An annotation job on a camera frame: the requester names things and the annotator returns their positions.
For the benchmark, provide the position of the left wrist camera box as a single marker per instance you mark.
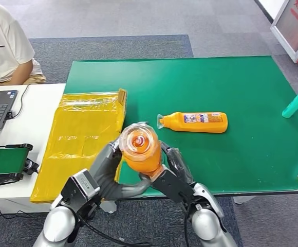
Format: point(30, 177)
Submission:
point(81, 187)

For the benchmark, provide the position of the white table foot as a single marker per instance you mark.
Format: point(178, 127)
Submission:
point(243, 199)
point(108, 207)

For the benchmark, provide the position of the yellow tape-wrapped cardboard box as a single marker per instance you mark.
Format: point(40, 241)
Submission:
point(79, 136)

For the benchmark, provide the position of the small green belt conveyor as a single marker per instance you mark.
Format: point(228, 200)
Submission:
point(8, 160)

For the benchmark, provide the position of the white side table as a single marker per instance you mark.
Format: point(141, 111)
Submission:
point(41, 116)

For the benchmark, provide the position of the teal plastic bottle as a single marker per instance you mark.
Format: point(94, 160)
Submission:
point(296, 102)

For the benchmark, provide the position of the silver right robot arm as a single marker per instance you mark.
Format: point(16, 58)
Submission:
point(208, 228)

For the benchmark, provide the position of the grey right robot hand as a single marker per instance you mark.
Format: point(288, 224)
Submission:
point(172, 184)

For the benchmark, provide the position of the green table mat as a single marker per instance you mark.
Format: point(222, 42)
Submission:
point(216, 85)

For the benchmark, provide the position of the person's forearm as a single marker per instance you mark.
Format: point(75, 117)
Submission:
point(23, 73)

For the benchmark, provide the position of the orange bottle with clear cap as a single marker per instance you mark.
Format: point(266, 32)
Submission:
point(195, 124)
point(141, 150)

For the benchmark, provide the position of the red and white sign board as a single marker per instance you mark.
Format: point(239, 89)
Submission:
point(295, 27)

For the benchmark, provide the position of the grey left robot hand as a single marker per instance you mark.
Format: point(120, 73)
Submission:
point(105, 174)

